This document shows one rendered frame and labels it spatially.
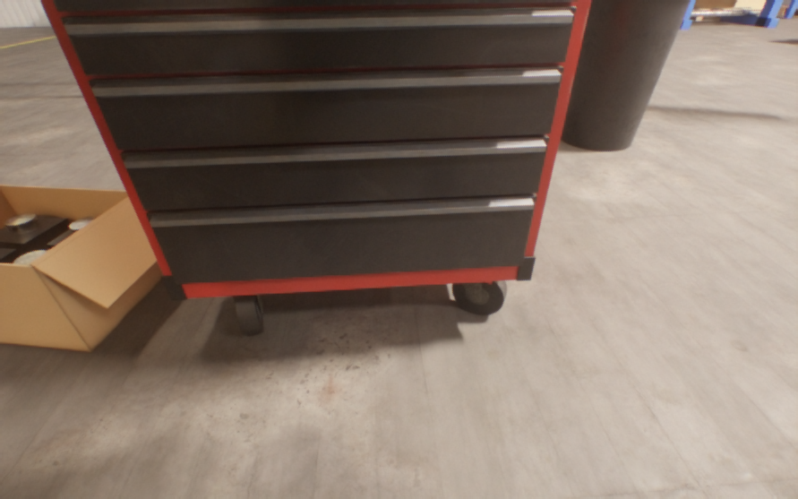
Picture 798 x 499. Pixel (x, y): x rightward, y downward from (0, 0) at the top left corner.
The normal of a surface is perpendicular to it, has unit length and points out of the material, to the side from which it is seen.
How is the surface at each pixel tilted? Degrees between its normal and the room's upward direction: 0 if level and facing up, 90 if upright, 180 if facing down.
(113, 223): 42
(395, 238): 90
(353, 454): 0
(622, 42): 94
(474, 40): 90
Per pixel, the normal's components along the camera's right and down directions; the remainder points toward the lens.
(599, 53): -0.72, 0.46
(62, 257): 0.65, -0.57
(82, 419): -0.01, -0.82
